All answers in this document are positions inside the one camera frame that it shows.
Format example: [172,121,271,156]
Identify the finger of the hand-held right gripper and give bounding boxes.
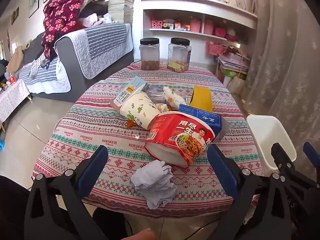
[271,142,320,193]
[303,142,320,168]

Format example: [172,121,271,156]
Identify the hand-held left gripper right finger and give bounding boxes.
[207,144,292,240]

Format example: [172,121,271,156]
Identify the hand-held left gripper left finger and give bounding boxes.
[24,144,109,240]

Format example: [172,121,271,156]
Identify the white plastic bin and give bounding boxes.
[246,115,297,177]

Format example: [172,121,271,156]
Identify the blue cardboard box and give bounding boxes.
[179,104,232,140]

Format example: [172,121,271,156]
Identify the white tissue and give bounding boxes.
[129,160,177,210]

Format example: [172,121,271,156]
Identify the red instant noodle bowl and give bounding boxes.
[145,111,215,168]

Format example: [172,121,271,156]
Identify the yellow packet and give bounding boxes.
[189,85,213,113]

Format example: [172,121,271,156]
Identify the paper cup with green print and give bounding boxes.
[120,91,160,130]

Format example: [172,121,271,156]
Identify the light blue milk carton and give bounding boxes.
[110,76,150,112]

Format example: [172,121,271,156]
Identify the printed plastic bag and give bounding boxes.
[162,86,187,106]

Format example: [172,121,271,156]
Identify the clear plastic container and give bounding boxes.
[146,85,168,104]

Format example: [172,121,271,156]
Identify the patterned striped tablecloth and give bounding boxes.
[32,60,265,218]

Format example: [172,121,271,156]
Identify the person's dark trousers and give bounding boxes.
[0,175,130,240]

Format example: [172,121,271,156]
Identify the white embroidered curtain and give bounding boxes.
[240,0,320,175]

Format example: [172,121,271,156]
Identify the striped quilted seat cover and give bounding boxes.
[17,57,72,94]

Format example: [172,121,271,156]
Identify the pile of papers and folders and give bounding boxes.
[217,46,250,75]

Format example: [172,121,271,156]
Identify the side table with patterned cloth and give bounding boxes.
[0,79,32,130]

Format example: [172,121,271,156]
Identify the grey sofa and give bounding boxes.
[15,22,134,103]

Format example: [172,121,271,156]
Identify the hanging pink basket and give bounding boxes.
[207,42,228,56]

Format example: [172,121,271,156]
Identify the black-lidded jar with label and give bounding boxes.
[167,37,192,73]

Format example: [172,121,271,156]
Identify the striped quilted sofa cover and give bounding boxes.
[54,23,134,80]

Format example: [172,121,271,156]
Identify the black-lidded jar with brown contents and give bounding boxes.
[140,38,160,71]

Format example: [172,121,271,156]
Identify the beige plush cushion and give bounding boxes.
[6,44,25,74]

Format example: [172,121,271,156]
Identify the pink storage box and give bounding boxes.
[204,19,215,35]
[190,19,202,33]

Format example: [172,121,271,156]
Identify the row of upright books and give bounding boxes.
[235,0,255,13]

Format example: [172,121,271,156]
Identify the red floral blanket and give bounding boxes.
[41,0,100,58]

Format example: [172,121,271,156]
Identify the stack of books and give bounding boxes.
[107,0,135,25]

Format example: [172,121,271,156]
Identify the white shelf unit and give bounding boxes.
[137,0,258,63]

